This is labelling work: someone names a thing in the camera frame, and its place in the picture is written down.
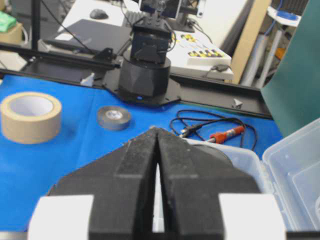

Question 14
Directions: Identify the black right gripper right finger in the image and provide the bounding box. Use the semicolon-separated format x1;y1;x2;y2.
156;128;261;240

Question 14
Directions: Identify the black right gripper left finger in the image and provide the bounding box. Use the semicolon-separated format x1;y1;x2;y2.
49;128;158;240

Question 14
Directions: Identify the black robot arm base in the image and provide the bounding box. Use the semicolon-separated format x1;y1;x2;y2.
117;0;181;106

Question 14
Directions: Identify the clear plastic tool box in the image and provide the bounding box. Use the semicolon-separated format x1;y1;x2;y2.
152;117;320;232

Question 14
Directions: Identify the white box with yellow parts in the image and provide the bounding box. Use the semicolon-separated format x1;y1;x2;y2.
167;31;234;82

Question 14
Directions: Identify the grey electrical tape roll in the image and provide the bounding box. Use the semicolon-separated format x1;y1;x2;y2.
97;106;132;131

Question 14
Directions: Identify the blue table cloth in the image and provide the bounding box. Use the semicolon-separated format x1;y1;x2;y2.
0;74;285;232

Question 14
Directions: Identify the beige masking tape roll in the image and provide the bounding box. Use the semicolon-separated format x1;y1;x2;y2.
0;91;62;145

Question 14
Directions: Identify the dark green board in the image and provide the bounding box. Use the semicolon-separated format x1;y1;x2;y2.
261;0;320;137

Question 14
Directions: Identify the black laptop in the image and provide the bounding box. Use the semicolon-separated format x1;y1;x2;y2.
43;19;131;54

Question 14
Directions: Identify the beige wooden board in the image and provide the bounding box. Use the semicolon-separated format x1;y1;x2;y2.
231;0;272;85

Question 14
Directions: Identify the black computer mouse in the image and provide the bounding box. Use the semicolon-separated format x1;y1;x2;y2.
89;8;109;20

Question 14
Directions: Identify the green cloth bundle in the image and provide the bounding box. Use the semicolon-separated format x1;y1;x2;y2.
0;11;17;33

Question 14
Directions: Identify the black vertical pole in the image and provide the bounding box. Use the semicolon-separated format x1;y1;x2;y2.
31;0;41;51

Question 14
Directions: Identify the red handled soldering iron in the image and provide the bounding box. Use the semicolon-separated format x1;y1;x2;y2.
207;126;245;144

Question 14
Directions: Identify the black power cable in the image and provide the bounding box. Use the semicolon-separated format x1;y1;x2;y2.
169;109;258;152

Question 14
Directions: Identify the black aluminium frame rail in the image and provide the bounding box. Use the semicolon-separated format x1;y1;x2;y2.
0;43;272;119

